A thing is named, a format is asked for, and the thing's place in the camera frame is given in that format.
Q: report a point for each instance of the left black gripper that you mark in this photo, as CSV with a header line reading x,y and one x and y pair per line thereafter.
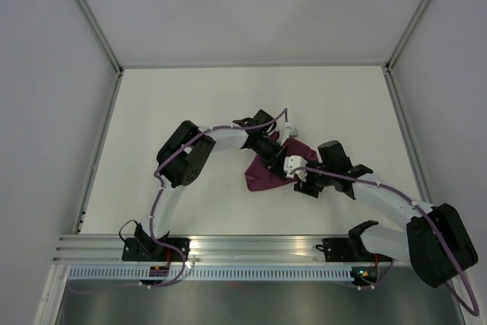
x,y
275,162

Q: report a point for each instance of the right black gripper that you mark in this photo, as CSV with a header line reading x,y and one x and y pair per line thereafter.
x,y
305,187

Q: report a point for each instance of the purple satin napkin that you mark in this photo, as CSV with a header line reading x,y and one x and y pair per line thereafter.
x,y
258,177

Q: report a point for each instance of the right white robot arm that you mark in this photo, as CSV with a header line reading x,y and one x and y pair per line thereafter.
x,y
431,239

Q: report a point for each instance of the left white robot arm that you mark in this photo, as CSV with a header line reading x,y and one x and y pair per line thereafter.
x,y
181,161

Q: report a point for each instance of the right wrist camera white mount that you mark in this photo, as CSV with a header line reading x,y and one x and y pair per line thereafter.
x,y
294,167

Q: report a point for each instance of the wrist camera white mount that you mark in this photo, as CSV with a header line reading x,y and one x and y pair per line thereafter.
x,y
294,167
288,132

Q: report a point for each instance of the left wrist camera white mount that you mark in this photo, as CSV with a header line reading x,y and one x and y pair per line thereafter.
x,y
288,132

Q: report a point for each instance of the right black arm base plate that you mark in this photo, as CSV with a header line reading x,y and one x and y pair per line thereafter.
x,y
338,250

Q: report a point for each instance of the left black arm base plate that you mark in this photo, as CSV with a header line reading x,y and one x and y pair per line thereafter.
x,y
133,251

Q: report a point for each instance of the aluminium front rail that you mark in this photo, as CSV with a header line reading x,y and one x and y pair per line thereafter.
x,y
208,250

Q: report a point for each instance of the white slotted cable duct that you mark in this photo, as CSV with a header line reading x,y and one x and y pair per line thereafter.
x,y
225,273

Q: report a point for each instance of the right aluminium frame post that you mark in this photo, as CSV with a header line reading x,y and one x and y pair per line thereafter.
x,y
407,33

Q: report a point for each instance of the aluminium frame post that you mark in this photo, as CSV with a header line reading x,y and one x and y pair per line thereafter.
x,y
99,35
407,33

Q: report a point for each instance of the left aluminium frame post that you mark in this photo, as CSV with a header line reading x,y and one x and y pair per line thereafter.
x,y
99,35

